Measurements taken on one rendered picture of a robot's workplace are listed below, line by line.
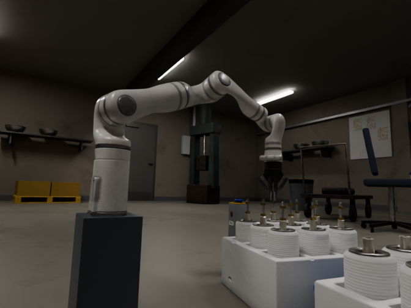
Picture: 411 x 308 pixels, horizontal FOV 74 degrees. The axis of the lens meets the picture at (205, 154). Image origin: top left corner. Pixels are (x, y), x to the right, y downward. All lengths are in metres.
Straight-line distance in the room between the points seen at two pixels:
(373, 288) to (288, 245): 0.30
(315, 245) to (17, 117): 7.07
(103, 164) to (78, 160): 6.67
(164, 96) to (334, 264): 0.72
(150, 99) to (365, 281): 0.66
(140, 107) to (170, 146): 7.38
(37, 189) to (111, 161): 5.63
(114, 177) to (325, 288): 0.54
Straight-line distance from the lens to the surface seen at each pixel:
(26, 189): 6.32
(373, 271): 0.65
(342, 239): 1.03
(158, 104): 0.81
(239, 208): 1.26
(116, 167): 0.73
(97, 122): 0.79
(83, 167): 7.40
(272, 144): 1.16
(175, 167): 8.13
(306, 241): 0.96
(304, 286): 0.91
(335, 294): 0.67
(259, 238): 0.99
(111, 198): 0.72
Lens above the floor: 0.37
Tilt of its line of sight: 7 degrees up
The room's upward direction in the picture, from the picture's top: 2 degrees clockwise
